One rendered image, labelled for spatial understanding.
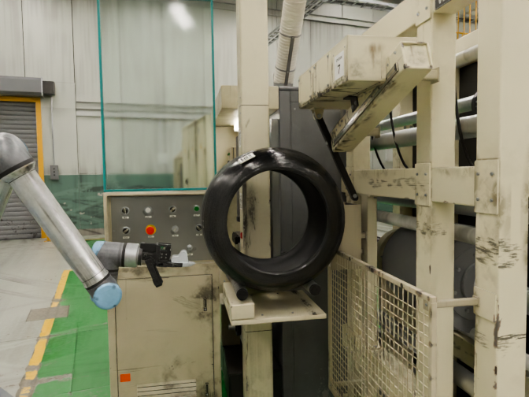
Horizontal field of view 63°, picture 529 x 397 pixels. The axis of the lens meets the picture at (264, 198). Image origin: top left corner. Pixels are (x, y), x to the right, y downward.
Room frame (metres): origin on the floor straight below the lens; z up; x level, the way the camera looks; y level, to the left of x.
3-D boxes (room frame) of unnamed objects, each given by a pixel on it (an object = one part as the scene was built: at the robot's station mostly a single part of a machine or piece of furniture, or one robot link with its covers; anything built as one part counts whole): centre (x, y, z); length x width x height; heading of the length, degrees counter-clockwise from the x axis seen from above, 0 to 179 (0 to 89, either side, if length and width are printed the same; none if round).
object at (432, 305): (1.62, -0.38, 0.65); 0.90 x 0.02 x 0.70; 10
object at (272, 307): (1.79, -0.02, 0.80); 0.37 x 0.36 x 0.02; 100
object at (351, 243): (2.07, -0.35, 1.05); 0.20 x 0.15 x 0.30; 10
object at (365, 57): (1.72, -0.33, 1.71); 0.61 x 0.25 x 0.15; 10
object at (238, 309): (1.76, 0.12, 0.83); 0.36 x 0.09 x 0.06; 10
